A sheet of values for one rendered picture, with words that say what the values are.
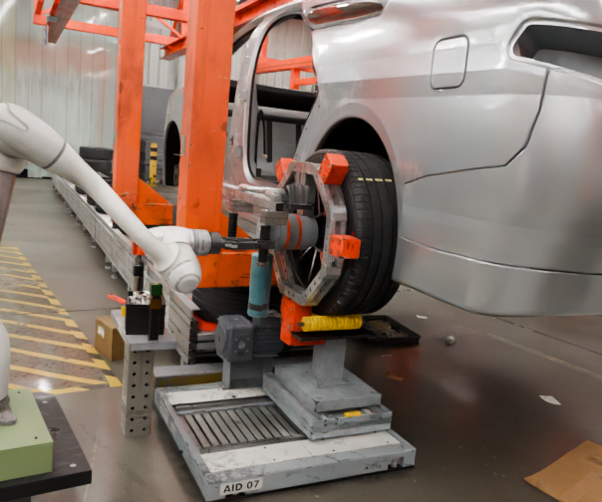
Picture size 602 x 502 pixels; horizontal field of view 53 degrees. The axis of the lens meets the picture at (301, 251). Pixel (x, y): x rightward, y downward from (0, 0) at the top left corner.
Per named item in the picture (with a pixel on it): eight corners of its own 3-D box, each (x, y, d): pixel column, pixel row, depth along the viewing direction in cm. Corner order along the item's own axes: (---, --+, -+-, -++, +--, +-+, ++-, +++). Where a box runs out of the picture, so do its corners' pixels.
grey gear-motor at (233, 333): (308, 389, 279) (315, 316, 273) (221, 398, 261) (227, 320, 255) (292, 375, 295) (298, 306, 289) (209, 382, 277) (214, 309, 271)
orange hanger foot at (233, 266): (318, 286, 295) (325, 216, 289) (215, 288, 272) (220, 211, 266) (303, 278, 310) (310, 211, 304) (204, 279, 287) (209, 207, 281)
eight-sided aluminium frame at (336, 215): (337, 318, 219) (353, 167, 210) (321, 319, 216) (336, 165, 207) (278, 283, 267) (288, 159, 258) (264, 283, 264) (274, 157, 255)
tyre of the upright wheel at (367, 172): (314, 235, 292) (364, 346, 250) (269, 234, 281) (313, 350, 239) (367, 121, 250) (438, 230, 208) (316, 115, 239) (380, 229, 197)
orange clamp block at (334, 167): (341, 185, 220) (350, 166, 214) (322, 184, 216) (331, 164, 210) (335, 173, 224) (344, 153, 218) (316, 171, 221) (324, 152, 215)
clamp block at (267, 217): (288, 225, 212) (289, 210, 211) (264, 224, 208) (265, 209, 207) (282, 223, 217) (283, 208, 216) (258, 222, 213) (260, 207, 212)
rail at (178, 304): (205, 354, 287) (208, 309, 284) (186, 355, 283) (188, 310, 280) (121, 254, 506) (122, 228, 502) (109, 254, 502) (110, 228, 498)
